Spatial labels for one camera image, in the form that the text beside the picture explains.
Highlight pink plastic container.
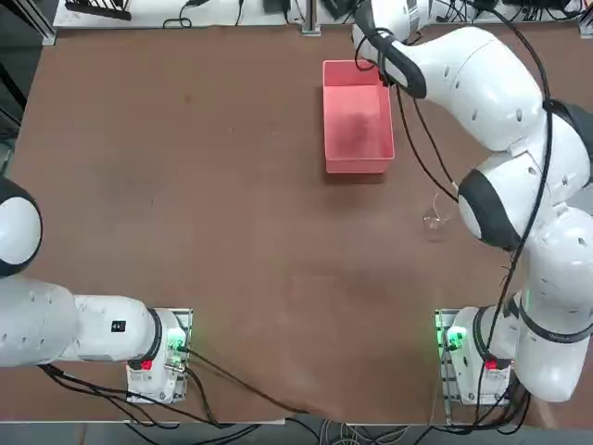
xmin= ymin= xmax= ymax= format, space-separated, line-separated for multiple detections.
xmin=322 ymin=58 xmax=397 ymax=175

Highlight black power adapter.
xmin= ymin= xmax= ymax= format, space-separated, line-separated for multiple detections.
xmin=502 ymin=0 xmax=571 ymax=9

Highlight dark grey power box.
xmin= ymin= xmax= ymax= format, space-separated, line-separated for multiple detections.
xmin=322 ymin=0 xmax=358 ymax=20

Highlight black adapter with looped cable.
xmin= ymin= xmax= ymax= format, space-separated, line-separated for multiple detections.
xmin=162 ymin=0 xmax=205 ymax=29

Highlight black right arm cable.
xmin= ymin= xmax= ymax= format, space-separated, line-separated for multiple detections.
xmin=354 ymin=0 xmax=557 ymax=367

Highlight aluminium frame post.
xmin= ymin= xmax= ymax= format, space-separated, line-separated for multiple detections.
xmin=300 ymin=0 xmax=322 ymax=36

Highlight large glass beaker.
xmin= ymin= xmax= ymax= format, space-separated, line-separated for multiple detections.
xmin=421 ymin=192 xmax=459 ymax=233

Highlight dark rack stand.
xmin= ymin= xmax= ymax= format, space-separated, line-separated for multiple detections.
xmin=64 ymin=0 xmax=133 ymax=20

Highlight black cable across table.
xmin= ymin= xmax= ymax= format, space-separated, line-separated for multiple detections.
xmin=183 ymin=347 xmax=311 ymax=414

